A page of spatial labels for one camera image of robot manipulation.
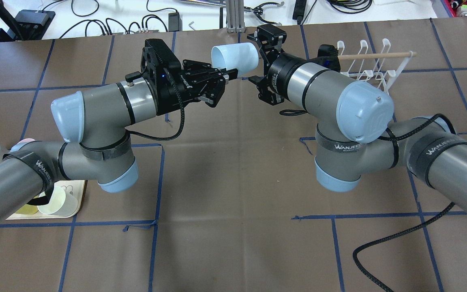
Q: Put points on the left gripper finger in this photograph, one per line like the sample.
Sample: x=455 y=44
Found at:
x=229 y=74

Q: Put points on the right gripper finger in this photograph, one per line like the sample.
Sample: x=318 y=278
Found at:
x=254 y=79

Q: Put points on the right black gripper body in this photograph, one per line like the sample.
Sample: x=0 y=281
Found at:
x=277 y=71

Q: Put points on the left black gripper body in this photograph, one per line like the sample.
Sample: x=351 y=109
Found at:
x=169 y=96

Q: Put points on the light blue plastic cup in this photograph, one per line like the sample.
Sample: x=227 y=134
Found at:
x=242 y=56

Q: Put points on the white plastic cup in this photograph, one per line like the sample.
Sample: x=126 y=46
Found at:
x=61 y=203

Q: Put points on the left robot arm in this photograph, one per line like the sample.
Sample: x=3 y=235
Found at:
x=94 y=125

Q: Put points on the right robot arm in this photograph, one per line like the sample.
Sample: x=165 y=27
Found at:
x=355 y=133

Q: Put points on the pink plastic cup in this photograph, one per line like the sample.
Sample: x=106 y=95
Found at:
x=24 y=142

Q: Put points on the yellow plastic cup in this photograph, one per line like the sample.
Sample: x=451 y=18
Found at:
x=27 y=209

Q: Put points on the black power adapter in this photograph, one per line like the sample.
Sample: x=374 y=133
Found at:
x=174 y=22

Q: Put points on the metal reacher grabber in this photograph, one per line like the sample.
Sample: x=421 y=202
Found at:
x=259 y=10

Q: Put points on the cream plastic tray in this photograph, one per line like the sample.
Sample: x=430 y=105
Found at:
x=75 y=187

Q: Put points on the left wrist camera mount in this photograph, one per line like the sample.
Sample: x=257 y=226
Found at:
x=158 y=88

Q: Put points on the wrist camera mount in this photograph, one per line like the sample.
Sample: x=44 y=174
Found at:
x=269 y=38
x=158 y=88

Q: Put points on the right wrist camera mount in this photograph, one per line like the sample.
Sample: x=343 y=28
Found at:
x=269 y=38

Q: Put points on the aluminium frame post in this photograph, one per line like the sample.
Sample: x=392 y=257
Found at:
x=235 y=16

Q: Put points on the white wire cup rack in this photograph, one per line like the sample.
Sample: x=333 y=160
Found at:
x=380 y=69

